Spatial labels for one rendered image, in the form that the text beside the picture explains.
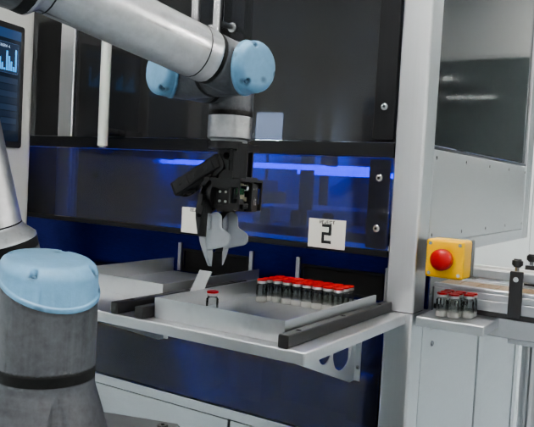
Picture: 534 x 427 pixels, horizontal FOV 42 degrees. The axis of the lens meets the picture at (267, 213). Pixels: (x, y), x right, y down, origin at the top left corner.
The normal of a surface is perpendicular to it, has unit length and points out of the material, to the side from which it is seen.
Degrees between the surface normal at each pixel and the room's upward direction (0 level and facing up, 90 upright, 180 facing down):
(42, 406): 73
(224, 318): 90
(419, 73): 90
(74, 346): 90
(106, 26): 141
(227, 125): 89
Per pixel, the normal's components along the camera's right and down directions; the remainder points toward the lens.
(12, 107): 0.93, 0.07
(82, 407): 0.84, -0.23
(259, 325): -0.54, 0.01
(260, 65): 0.67, 0.07
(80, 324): 0.81, 0.07
